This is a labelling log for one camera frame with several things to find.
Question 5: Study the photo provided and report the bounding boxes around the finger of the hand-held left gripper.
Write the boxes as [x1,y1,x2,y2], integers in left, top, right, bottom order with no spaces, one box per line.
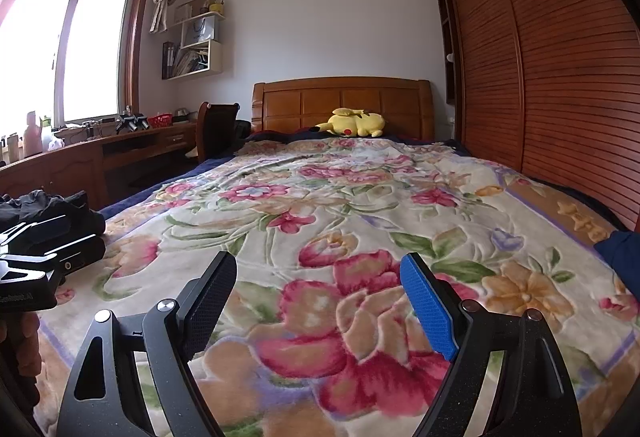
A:
[10,237,107,278]
[0,215,69,253]

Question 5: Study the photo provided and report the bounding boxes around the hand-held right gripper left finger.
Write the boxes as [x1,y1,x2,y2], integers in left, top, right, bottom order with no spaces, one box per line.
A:
[59,251,238,437]

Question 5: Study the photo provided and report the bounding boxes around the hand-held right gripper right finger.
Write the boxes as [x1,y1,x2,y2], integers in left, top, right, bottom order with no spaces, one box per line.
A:
[399,253,583,437]

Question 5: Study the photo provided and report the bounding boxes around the person's left hand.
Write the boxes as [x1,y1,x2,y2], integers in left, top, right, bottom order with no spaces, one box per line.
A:
[0,312,41,378]

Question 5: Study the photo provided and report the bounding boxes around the folded black garment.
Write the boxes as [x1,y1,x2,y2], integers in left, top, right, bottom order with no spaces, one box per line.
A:
[0,189,107,248]

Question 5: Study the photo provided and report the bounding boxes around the wooden desk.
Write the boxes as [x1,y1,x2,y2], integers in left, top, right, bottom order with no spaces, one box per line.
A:
[0,119,201,212]

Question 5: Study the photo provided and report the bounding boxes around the pink bottle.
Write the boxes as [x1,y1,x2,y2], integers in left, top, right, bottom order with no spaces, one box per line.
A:
[25,111,45,156]

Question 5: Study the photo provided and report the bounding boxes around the floral blanket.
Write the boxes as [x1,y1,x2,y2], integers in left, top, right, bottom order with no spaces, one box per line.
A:
[37,137,640,437]

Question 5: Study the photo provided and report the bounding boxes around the black and silver device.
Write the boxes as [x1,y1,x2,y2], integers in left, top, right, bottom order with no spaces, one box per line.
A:
[116,114,150,134]

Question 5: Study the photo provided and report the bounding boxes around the wooden chair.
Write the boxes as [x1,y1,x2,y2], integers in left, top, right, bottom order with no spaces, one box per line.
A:
[196,102,241,162]

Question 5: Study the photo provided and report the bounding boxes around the window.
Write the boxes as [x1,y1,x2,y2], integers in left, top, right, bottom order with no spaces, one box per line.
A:
[0,0,153,128]

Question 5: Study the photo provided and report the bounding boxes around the yellow plush toy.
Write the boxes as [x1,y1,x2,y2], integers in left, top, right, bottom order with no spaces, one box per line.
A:
[315,108,386,138]

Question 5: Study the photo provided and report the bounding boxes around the blue cloth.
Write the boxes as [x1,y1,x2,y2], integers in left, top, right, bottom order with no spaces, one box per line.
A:
[595,231,640,288]

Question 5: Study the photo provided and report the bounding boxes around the wooden bed headboard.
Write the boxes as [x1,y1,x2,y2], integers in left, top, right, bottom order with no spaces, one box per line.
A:
[251,77,435,140]

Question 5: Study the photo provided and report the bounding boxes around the white paper bag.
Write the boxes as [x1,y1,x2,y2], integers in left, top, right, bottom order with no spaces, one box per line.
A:
[182,19,218,48]

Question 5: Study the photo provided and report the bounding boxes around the wooden slatted wardrobe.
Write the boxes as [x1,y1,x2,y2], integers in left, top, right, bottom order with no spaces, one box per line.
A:
[429,0,640,233]

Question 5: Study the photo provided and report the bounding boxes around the white wall shelf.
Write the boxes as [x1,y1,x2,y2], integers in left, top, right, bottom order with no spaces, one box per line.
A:
[161,0,226,80]

